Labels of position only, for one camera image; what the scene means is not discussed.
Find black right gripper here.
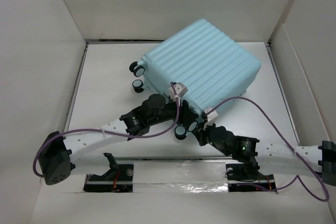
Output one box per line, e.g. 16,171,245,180
190,120,230,157

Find light blue hard-shell suitcase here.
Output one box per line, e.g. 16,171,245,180
129,19,261,126

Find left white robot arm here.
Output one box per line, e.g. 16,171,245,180
33,94,199,185

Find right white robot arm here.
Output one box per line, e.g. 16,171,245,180
192,124,335,186

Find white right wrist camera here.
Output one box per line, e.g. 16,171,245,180
202,107,218,128

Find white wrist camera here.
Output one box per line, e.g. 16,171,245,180
202,107,218,128
167,82,188,101

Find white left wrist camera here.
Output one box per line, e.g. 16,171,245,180
167,82,188,101

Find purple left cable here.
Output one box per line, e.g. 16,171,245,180
33,82,182,177

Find purple cable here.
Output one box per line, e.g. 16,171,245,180
33,82,182,177
207,97,330,202

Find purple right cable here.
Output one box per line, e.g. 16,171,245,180
207,97,330,202

